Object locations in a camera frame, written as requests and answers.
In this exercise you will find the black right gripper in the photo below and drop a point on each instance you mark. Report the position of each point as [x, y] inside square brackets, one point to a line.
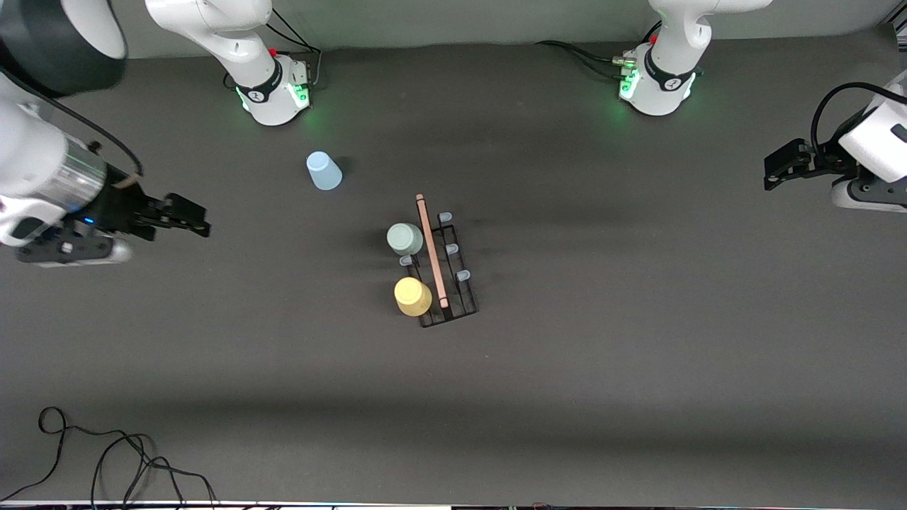
[122, 206]

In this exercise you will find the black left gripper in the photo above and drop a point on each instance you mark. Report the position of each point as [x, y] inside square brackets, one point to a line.
[827, 160]

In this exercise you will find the pale green plastic cup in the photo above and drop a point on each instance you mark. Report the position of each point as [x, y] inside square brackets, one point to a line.
[404, 239]

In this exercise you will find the yellow plastic cup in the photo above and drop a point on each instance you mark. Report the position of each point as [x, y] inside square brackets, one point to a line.
[412, 296]

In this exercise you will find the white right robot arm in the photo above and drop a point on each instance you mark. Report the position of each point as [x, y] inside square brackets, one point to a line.
[234, 42]

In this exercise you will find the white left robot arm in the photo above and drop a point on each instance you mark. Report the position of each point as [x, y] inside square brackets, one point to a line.
[666, 42]

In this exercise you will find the light blue plastic cup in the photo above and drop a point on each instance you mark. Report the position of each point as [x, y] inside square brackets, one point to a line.
[324, 172]

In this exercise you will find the dark grey table mat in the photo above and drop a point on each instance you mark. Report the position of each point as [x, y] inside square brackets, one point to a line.
[567, 389]

